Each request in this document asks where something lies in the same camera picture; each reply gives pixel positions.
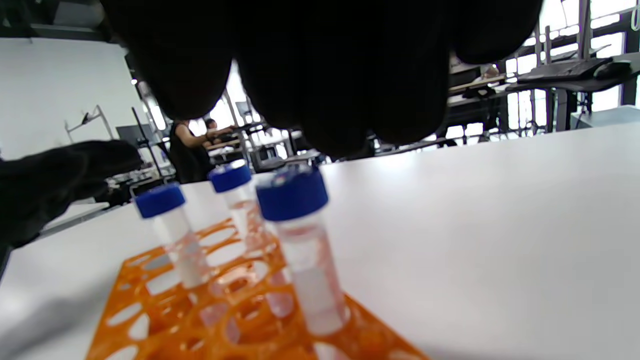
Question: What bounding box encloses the black keyboard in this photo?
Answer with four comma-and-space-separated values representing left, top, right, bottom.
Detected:
517, 57, 613, 83

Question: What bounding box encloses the black keyboard tray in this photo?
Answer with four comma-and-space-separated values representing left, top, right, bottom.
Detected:
505, 52, 640, 93

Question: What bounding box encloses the black monitor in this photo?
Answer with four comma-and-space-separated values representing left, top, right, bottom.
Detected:
116, 124, 151, 148

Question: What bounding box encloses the black computer mouse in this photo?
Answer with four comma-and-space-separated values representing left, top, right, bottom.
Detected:
592, 60, 633, 81

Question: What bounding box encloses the blue-capped test tube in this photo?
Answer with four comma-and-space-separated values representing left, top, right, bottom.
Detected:
134, 182, 241, 346
207, 160, 296, 321
255, 164, 352, 337

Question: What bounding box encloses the person's right hand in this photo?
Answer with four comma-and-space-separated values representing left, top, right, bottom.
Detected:
0, 0, 544, 249

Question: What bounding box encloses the black computer tower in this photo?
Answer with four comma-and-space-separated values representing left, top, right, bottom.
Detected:
570, 105, 640, 132

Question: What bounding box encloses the orange test tube rack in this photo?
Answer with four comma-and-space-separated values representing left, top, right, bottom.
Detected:
85, 217, 431, 360

